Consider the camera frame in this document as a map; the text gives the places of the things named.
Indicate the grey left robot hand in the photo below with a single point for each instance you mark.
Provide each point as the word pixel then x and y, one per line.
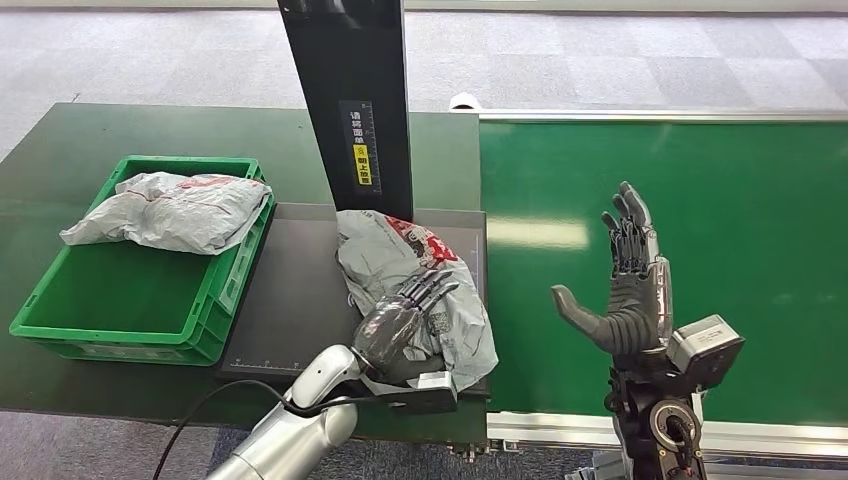
pixel 391 331

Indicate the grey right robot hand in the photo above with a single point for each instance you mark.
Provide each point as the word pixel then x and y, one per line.
pixel 639 305

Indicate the grey red-printed poly package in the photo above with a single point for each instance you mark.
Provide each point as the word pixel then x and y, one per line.
pixel 384 252

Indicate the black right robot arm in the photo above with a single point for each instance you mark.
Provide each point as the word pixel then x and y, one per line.
pixel 656 424

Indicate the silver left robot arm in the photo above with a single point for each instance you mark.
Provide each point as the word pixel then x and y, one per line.
pixel 291 444

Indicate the black inbound scanner machine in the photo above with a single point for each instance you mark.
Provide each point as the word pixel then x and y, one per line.
pixel 298 285

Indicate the green conveyor belt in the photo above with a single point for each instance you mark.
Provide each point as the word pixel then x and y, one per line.
pixel 729 232

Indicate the grey crumpled poly package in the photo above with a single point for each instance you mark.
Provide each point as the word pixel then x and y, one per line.
pixel 172 212

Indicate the green plastic crate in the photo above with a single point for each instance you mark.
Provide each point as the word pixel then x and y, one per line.
pixel 119 285

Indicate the dark green table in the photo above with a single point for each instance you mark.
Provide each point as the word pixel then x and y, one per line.
pixel 66 132

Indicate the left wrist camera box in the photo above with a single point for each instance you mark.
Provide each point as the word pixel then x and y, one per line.
pixel 430 399

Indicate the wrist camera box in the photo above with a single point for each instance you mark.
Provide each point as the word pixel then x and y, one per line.
pixel 430 399
pixel 705 348

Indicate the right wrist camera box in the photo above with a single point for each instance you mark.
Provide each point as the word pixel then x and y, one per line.
pixel 705 348

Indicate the metal conveyor bracket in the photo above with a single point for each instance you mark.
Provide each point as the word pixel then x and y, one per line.
pixel 484 452

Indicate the aluminium conveyor side rail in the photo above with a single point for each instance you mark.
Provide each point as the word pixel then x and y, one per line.
pixel 550 430
pixel 662 115

